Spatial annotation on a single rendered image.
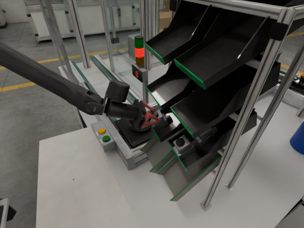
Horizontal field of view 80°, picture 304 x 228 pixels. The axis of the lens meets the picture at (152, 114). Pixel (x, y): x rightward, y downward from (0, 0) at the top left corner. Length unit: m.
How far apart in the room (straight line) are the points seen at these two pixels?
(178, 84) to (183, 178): 0.38
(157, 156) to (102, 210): 0.35
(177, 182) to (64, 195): 0.55
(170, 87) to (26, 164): 2.10
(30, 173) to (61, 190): 1.36
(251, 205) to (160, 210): 0.43
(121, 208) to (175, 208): 0.25
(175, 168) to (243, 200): 0.38
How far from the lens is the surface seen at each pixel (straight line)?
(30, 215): 2.14
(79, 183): 1.06
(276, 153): 1.32
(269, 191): 1.13
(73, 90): 0.62
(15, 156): 2.67
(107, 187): 1.00
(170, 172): 0.84
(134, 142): 1.00
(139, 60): 1.08
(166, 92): 0.65
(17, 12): 8.92
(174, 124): 0.73
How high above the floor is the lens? 1.72
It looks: 40 degrees down
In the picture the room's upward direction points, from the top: straight up
